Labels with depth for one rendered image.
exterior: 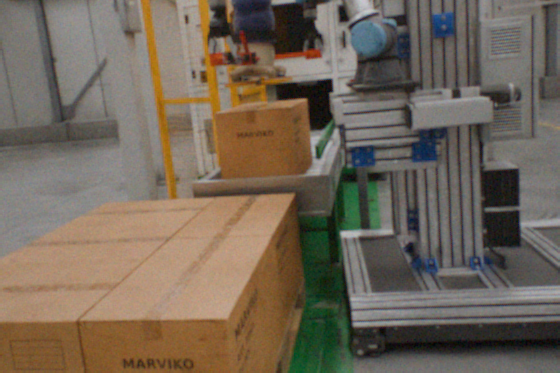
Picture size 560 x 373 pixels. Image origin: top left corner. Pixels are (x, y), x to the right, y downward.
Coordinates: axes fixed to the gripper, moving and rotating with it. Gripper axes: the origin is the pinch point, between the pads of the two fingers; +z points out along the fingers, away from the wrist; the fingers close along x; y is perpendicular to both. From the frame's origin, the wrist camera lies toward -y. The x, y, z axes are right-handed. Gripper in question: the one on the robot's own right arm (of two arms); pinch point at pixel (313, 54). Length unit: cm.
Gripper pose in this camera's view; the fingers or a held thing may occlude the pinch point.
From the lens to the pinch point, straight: 288.2
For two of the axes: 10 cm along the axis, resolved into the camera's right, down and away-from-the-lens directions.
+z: 0.8, 9.8, 1.6
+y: -2.0, 1.7, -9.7
